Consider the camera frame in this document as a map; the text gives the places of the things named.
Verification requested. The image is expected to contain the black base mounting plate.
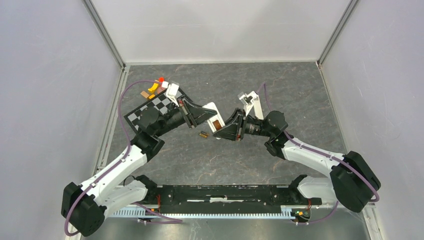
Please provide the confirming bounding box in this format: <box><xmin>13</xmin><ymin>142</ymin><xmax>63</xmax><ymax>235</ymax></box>
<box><xmin>140</xmin><ymin>184</ymin><xmax>323</xmax><ymax>214</ymax></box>

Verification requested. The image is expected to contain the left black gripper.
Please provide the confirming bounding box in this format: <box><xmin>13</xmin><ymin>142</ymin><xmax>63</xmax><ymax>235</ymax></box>
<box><xmin>155</xmin><ymin>95</ymin><xmax>217</xmax><ymax>137</ymax></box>

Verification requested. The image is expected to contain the brown toy block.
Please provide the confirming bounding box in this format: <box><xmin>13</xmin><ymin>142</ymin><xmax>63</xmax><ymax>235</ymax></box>
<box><xmin>140</xmin><ymin>91</ymin><xmax>150</xmax><ymax>99</ymax></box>

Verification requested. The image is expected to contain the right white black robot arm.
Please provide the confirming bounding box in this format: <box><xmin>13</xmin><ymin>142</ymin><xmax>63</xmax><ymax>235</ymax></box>
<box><xmin>208</xmin><ymin>108</ymin><xmax>381</xmax><ymax>213</ymax></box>

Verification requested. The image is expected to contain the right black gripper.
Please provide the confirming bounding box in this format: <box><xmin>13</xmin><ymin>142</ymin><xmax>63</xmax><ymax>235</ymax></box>
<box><xmin>212</xmin><ymin>108</ymin><xmax>273</xmax><ymax>143</ymax></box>

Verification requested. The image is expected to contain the checkerboard calibration plate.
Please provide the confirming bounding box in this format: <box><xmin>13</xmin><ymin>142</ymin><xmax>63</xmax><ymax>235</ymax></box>
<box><xmin>123</xmin><ymin>86</ymin><xmax>191</xmax><ymax>132</ymax></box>

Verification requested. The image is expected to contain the white slotted cable duct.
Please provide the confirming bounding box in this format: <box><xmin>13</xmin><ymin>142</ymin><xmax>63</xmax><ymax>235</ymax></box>
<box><xmin>109</xmin><ymin>205</ymin><xmax>310</xmax><ymax>220</ymax></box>

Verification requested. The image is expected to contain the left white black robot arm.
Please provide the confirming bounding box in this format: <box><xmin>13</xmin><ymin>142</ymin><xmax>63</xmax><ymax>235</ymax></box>
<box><xmin>61</xmin><ymin>97</ymin><xmax>220</xmax><ymax>237</ymax></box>

